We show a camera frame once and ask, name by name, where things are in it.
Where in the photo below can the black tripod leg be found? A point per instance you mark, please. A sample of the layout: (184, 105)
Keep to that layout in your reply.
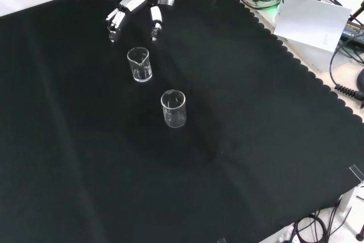
(357, 12)

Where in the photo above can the black power adapter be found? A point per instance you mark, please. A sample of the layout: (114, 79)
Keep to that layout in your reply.
(352, 33)

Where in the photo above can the pale board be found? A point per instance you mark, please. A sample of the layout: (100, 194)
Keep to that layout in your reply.
(310, 21)

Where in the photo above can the white power strip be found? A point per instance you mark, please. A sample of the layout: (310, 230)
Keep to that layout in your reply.
(281, 236)

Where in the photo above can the clear glass beaker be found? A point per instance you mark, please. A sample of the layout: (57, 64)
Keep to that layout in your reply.
(174, 123)
(142, 78)

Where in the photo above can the clear tape piece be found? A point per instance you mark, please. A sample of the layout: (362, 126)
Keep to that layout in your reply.
(357, 172)
(221, 240)

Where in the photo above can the white metal bracket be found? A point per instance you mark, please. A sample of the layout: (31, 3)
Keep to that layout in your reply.
(357, 211)

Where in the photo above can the black bench cloth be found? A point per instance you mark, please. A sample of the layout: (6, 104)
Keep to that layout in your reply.
(85, 140)

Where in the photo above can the grey board stand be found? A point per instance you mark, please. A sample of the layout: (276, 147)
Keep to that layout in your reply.
(315, 58)

